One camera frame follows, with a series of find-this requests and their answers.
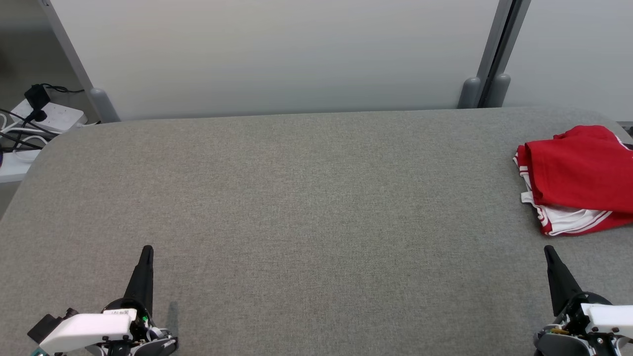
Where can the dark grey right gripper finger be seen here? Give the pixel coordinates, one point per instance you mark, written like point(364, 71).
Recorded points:
point(564, 284)

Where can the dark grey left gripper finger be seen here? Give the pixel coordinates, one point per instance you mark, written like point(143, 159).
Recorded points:
point(142, 282)

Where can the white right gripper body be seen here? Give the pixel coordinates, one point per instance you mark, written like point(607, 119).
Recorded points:
point(608, 321)

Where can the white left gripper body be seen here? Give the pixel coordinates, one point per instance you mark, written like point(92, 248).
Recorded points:
point(89, 329)

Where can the red jersey white sleeves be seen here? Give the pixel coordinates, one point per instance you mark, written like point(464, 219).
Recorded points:
point(578, 178)

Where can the red shorts white trim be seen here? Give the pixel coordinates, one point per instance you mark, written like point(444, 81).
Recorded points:
point(588, 132)

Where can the plain white power strip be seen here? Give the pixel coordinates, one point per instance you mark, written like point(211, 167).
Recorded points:
point(15, 167)

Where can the black power plug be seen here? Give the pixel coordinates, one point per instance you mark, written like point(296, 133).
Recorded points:
point(38, 116)

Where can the black power adapter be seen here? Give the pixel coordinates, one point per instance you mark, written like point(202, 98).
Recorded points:
point(37, 97)

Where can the teal left camera connector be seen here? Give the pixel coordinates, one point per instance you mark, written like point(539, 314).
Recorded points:
point(38, 352)

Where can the grey partition base rail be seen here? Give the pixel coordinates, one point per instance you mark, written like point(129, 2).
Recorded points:
point(625, 124)

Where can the grey partition post with foot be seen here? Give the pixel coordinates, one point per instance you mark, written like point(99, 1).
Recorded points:
point(470, 94)
point(69, 49)
point(499, 91)

